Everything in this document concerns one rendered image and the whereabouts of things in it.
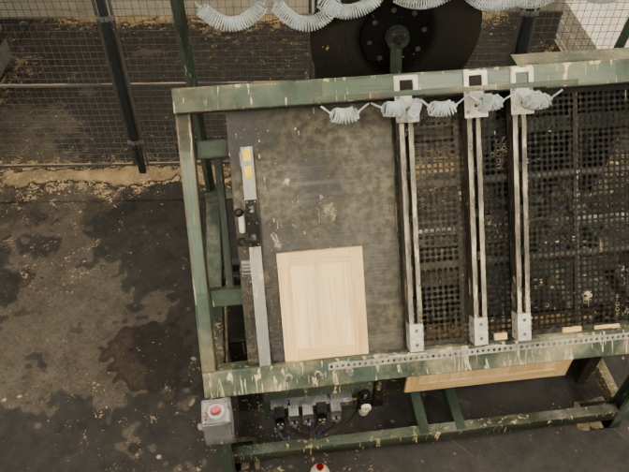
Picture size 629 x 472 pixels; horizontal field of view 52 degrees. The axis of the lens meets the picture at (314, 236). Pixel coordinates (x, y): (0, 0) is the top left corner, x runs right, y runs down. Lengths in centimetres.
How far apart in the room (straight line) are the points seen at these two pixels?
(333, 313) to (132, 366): 163
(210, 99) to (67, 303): 225
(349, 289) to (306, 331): 26
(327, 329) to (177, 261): 192
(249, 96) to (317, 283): 84
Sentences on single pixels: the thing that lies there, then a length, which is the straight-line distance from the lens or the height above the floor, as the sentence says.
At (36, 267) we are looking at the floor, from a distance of 480.
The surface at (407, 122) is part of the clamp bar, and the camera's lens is 269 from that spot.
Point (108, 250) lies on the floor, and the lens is 474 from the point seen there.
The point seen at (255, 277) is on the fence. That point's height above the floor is 122.
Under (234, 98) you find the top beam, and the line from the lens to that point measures 263.
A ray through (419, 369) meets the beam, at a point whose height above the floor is 84.
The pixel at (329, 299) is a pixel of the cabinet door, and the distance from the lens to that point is 281.
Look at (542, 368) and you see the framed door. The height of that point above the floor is 34.
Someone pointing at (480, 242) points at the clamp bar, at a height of 130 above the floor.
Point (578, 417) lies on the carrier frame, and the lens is 382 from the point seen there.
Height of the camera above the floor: 329
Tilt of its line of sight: 45 degrees down
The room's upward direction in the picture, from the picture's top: straight up
